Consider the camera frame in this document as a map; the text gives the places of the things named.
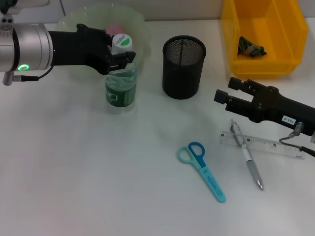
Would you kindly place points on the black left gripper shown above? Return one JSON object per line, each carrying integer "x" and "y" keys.
{"x": 78, "y": 49}

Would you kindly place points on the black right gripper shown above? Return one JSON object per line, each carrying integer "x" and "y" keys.
{"x": 283, "y": 110}

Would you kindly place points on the water bottle green label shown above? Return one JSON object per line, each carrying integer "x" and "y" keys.
{"x": 120, "y": 91}

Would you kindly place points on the green plastic wrapper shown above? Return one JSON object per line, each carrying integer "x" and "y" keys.
{"x": 251, "y": 48}

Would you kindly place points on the blue scissors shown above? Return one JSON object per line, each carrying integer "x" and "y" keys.
{"x": 209, "y": 179}

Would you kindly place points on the translucent green fruit plate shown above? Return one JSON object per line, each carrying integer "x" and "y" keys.
{"x": 137, "y": 29}

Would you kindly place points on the black mesh pen holder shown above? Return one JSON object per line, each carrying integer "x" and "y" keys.
{"x": 182, "y": 78}

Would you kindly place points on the clear plastic ruler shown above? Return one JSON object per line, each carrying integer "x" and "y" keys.
{"x": 270, "y": 146}

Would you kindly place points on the white grey pen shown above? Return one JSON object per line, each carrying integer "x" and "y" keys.
{"x": 248, "y": 157}

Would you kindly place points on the yellow plastic bin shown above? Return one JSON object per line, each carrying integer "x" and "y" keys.
{"x": 265, "y": 64}

